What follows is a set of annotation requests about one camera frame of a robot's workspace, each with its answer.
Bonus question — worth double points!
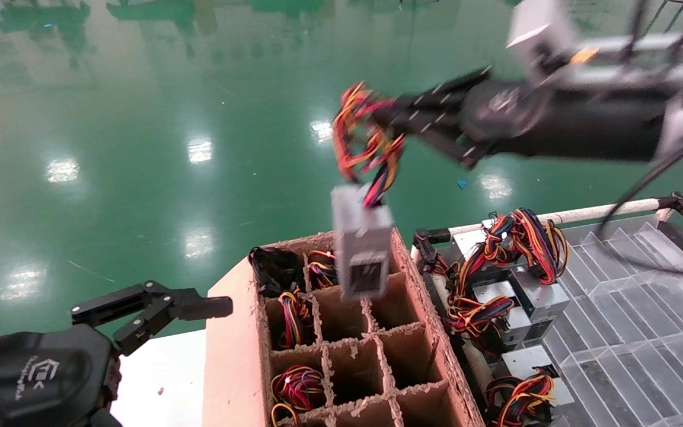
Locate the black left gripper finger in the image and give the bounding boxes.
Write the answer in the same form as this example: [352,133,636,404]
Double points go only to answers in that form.
[71,281,234,356]

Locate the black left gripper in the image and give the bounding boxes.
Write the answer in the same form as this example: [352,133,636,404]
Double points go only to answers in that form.
[0,325,123,427]

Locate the silver power supply colourful wires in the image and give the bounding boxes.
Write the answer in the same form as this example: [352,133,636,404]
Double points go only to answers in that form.
[484,346,575,427]
[331,82,407,302]
[484,208,570,321]
[445,281,556,356]

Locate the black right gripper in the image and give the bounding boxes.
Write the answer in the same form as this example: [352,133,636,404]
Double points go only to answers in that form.
[374,65,561,171]

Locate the black wire bundle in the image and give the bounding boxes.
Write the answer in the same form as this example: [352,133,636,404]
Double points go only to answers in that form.
[249,247,305,298]

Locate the colourful wire bundle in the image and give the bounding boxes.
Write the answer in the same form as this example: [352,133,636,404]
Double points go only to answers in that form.
[307,250,342,290]
[276,288,314,349]
[270,364,325,427]

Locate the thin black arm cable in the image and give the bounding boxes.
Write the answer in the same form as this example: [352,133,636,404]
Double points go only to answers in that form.
[596,133,683,281]

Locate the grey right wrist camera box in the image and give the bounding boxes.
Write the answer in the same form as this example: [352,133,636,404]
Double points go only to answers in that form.
[506,0,591,81]

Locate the brown cardboard divider box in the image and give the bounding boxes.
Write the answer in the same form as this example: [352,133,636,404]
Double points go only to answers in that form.
[204,222,486,427]

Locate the clear plastic divider tray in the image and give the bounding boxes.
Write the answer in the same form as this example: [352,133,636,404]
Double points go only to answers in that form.
[540,215,683,427]

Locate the white tube cart frame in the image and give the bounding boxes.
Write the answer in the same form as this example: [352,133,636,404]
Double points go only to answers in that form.
[411,192,683,276]

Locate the small silver metal unit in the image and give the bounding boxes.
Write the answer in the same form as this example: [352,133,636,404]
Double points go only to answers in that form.
[453,228,490,262]

